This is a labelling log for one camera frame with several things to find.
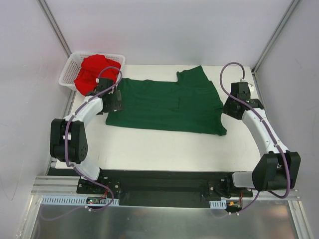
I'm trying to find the slotted cable duct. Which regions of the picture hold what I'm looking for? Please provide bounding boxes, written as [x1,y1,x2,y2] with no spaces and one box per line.
[42,196,120,207]
[209,200,227,210]

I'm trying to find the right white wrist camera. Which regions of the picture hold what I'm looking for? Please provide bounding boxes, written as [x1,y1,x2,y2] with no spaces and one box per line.
[240,78,255,92]

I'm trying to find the left slotted cable duct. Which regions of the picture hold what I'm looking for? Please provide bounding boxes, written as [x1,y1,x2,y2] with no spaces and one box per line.
[42,196,120,207]

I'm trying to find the red t shirt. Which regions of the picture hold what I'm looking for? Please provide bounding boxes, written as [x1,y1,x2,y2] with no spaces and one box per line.
[74,54,121,96]

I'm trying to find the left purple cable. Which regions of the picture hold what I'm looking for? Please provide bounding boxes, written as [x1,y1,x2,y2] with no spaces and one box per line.
[63,66,123,212]

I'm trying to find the purple cable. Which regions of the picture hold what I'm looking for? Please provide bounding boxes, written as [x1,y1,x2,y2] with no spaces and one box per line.
[220,62,292,217]
[63,66,123,212]

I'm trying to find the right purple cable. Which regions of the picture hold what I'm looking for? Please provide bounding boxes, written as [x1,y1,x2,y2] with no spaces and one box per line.
[220,62,292,217]

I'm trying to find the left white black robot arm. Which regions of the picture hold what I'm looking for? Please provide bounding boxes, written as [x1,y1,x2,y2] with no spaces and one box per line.
[50,78,123,194]

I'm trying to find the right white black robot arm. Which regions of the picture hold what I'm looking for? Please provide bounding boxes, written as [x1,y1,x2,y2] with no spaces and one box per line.
[223,82,301,197]

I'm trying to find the white plastic basket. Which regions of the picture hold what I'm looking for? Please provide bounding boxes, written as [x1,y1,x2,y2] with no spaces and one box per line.
[58,51,126,91]

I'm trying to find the aluminium rail frame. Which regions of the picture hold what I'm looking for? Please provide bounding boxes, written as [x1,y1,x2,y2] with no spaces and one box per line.
[31,159,302,200]

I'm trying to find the green t shirt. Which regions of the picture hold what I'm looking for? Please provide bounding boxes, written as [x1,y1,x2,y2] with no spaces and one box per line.
[106,66,227,136]

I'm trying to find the aluminium corner post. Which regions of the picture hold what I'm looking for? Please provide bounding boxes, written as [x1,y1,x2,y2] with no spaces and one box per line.
[252,0,302,76]
[37,0,72,57]

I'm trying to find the right aluminium corner post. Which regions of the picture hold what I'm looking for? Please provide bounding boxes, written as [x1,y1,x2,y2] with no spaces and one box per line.
[252,0,302,76]

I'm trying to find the left aluminium corner post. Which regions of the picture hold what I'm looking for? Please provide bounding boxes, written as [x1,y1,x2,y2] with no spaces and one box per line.
[37,0,72,57]

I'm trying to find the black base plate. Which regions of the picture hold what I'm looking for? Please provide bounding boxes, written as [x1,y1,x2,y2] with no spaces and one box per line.
[76,170,253,208]

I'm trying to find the right slotted cable duct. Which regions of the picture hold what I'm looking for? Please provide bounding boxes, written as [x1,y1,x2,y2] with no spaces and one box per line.
[209,200,227,210]

